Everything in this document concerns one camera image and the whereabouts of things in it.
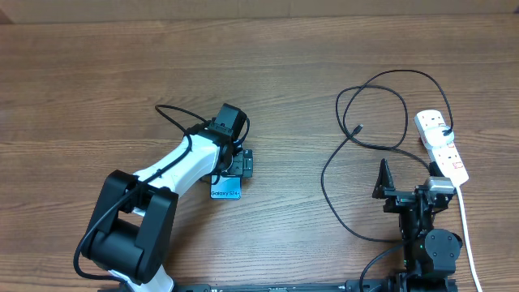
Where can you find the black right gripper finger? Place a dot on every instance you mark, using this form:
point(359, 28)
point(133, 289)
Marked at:
point(384, 185)
point(438, 169)

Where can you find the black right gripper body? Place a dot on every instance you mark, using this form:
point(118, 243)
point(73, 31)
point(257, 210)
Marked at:
point(396, 200)

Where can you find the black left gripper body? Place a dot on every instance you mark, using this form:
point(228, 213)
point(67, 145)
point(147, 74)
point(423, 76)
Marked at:
point(240, 164)

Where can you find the Galaxy S24+ smartphone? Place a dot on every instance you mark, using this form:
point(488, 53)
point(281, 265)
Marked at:
point(225, 188)

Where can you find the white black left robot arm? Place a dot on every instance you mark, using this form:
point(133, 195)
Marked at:
point(127, 238)

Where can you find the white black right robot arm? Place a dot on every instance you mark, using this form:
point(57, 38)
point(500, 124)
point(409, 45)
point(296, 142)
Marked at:
point(429, 254)

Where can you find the white charger adapter plug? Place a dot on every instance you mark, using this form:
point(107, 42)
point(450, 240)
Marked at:
point(436, 137)

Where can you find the white power strip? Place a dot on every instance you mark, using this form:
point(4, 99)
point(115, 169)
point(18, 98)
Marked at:
point(447, 157)

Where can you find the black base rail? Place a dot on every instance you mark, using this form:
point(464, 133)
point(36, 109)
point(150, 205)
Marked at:
point(349, 286)

